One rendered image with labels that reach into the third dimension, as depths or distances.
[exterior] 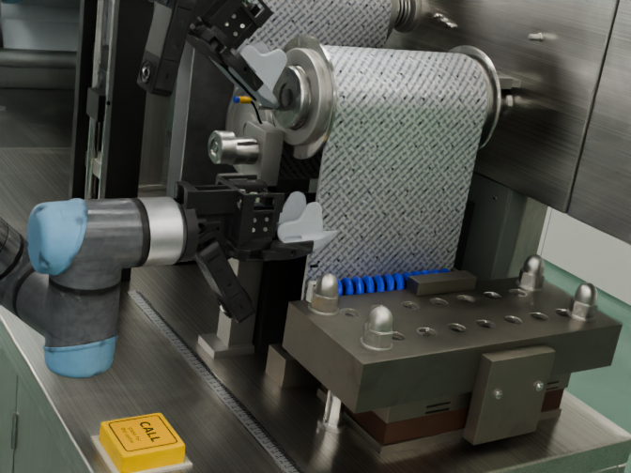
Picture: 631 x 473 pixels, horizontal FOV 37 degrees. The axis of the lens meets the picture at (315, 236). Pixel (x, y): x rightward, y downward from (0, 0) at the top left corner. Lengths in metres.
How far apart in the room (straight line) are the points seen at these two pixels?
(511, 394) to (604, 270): 3.22
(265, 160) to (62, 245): 0.30
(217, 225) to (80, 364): 0.21
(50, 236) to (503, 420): 0.56
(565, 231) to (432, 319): 3.36
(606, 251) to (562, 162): 3.06
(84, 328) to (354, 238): 0.36
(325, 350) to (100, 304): 0.25
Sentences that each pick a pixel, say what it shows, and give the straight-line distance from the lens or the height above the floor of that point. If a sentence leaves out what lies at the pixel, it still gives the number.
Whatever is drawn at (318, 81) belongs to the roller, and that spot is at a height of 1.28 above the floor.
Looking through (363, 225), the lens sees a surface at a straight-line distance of 1.18.
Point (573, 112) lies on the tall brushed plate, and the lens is 1.26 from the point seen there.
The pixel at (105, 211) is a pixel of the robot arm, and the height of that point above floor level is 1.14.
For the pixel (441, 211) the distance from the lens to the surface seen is 1.25.
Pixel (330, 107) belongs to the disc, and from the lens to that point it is 1.09.
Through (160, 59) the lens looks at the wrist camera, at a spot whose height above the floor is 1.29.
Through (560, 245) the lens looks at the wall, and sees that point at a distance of 4.50.
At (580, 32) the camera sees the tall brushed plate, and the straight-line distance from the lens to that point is 1.26.
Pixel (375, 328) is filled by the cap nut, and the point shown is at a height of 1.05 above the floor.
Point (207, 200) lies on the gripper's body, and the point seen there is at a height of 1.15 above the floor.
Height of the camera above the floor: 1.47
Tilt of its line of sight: 19 degrees down
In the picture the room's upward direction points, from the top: 9 degrees clockwise
